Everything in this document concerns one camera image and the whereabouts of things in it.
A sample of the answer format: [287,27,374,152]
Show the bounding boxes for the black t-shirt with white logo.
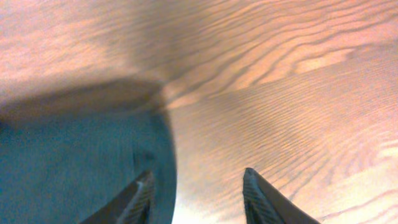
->
[1,78,177,223]

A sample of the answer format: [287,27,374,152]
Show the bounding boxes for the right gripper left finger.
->
[81,170,155,224]

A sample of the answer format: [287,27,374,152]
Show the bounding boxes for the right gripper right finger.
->
[243,168,320,224]

